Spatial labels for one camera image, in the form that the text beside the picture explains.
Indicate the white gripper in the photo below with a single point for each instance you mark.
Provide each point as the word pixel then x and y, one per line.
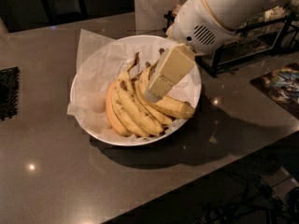
pixel 196 26

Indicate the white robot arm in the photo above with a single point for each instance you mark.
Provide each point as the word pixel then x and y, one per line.
pixel 244 9

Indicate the white round bowl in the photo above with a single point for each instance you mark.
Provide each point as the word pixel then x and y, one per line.
pixel 93 134

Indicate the right yellow banana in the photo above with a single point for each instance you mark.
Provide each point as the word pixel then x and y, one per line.
pixel 168 105

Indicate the long spotted yellow banana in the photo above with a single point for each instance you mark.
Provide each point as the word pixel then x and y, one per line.
pixel 130 103

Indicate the white paper bowl liner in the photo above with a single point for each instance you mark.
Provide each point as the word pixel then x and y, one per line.
pixel 99 69

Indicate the lower spotted yellow banana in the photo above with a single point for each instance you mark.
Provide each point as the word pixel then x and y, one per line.
pixel 122 116

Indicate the white paper bag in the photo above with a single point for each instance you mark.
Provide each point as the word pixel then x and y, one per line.
pixel 149 14

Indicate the dark patterned mat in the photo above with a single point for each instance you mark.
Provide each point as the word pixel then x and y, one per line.
pixel 281 86

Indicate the assorted snack packets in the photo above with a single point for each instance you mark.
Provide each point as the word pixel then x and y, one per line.
pixel 273 14

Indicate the dark water dispenser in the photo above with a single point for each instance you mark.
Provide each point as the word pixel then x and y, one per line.
pixel 64 11

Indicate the black mesh mat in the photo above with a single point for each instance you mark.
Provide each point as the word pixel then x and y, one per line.
pixel 9 87

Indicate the black wire snack rack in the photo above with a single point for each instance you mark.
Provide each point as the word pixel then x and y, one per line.
pixel 254 41

